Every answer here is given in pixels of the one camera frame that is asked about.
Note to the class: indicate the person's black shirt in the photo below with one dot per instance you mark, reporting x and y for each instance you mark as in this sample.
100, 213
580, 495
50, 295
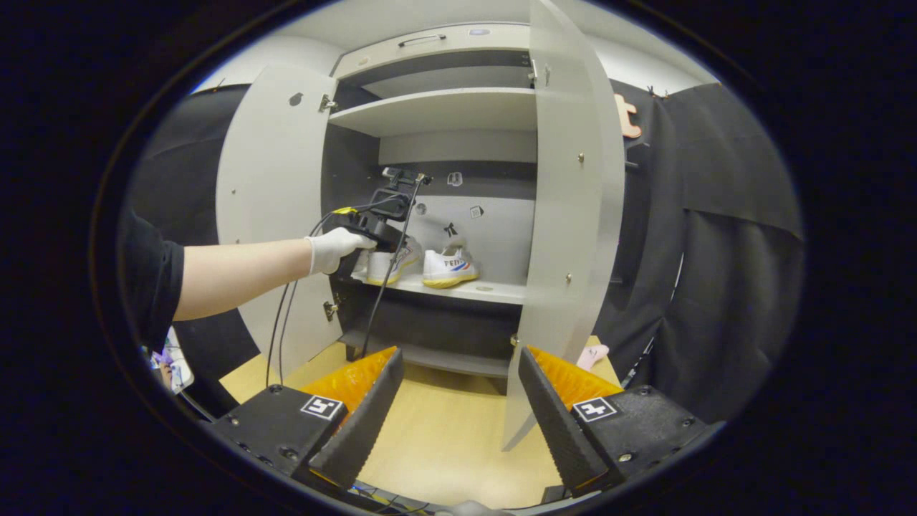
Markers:
147, 279

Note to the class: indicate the white printed board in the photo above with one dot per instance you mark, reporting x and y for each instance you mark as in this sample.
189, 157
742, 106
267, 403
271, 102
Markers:
175, 365

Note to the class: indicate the grey cabinet drawer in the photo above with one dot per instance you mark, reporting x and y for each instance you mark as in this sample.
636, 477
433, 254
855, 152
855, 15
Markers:
494, 43

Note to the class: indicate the pink soft object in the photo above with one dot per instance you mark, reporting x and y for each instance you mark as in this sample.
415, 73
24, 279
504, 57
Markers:
593, 355

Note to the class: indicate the white canvas shoe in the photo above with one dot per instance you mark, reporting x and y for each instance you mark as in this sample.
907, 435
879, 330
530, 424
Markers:
448, 269
408, 258

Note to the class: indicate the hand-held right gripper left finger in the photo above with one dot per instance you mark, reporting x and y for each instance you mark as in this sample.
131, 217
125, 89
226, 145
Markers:
369, 423

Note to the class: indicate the light grey cabinet door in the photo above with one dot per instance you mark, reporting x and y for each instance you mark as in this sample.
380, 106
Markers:
573, 215
265, 179

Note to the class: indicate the light grey shoe cabinet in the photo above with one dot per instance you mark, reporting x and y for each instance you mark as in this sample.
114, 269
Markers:
494, 236

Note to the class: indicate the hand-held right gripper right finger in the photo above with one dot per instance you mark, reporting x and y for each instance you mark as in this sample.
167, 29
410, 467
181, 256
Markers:
555, 423

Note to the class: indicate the white cabinet shelf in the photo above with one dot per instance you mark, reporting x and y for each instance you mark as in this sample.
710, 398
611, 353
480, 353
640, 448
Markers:
487, 290
444, 111

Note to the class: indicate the black backdrop cloth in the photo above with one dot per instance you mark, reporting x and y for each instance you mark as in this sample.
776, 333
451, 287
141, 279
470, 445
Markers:
731, 287

